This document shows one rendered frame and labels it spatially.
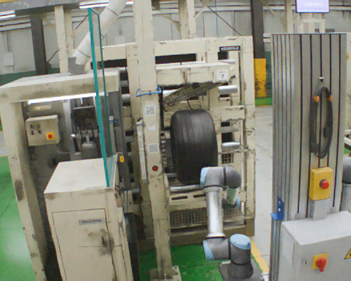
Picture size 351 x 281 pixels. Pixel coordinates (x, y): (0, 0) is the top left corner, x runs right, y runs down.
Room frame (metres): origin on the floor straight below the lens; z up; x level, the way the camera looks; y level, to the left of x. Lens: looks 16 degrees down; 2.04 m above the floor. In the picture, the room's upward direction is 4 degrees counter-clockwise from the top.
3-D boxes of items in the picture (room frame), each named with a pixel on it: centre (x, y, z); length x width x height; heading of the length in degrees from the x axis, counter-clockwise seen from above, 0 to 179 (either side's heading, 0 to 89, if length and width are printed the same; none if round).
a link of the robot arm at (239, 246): (1.83, -0.30, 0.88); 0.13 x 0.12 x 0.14; 87
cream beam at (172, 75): (3.19, -0.15, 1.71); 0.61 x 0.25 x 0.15; 96
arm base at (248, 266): (1.83, -0.31, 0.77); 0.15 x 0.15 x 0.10
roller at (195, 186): (2.74, -0.08, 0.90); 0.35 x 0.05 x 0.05; 96
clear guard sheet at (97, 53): (2.19, 0.42, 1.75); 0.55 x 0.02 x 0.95; 6
